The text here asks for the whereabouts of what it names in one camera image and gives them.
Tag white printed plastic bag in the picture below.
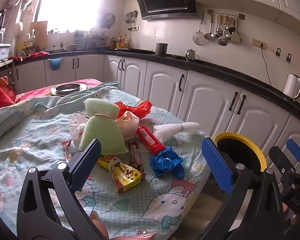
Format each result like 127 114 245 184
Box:
68 111 139 149

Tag white lower kitchen cabinets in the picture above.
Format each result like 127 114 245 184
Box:
13 55 300 154

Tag yellow rimmed trash bin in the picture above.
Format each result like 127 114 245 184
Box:
214 132 267 172

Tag brown chocolate bar wrapper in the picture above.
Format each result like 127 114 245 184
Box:
130 142 144 173

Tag wall power strip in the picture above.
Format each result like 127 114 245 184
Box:
251 38 267 49

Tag hanging green spatula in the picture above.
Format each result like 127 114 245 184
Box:
231 17 241 43

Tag red cylindrical tube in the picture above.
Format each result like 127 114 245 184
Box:
136 126 166 156

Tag dark metal pot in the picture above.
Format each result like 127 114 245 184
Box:
155 43 168 56

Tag white foam fruit net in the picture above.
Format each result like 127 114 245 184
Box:
153 122 200 144

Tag black kettle power cord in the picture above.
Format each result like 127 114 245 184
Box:
261 45 273 87

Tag green foam net bundle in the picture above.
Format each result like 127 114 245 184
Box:
78 98 128 155

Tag white electric kettle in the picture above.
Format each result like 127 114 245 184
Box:
283 73 300 101

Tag black range hood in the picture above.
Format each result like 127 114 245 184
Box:
137 0 198 21

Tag red plastic bag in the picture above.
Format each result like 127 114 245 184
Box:
115 101 153 119

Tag yellow red snack box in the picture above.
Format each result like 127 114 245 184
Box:
97 155 146 194

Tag left hand on gripper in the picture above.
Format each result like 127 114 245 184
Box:
89 211 158 240

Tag right hand on gripper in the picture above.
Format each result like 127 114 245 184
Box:
282 203 298 228

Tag hello kitty light blue blanket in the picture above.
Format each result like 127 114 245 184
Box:
0 82 210 239

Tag small steel teapot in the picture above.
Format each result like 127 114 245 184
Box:
185 49 196 61

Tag pink blanket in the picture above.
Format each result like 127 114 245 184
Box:
17 79 102 102

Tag black kitchen countertop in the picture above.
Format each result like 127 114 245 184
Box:
13 49 300 120

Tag round steel pan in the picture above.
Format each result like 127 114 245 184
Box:
50 83 88 97

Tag blue hanging basket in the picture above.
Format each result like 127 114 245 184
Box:
48 57 63 71

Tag wall mounted round fan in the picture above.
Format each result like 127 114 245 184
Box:
100 13 116 29

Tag hanging wire skimmer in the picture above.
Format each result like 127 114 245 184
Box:
192 13 206 46

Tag hanging steel ladle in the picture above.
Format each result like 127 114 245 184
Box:
204 12 214 41

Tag blue plastic bag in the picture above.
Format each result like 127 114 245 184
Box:
149 147 185 180

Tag red strawberry snack wrapper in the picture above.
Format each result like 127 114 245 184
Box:
62 139 72 163

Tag condiment bottles on counter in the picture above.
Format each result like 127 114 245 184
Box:
110 36 128 50

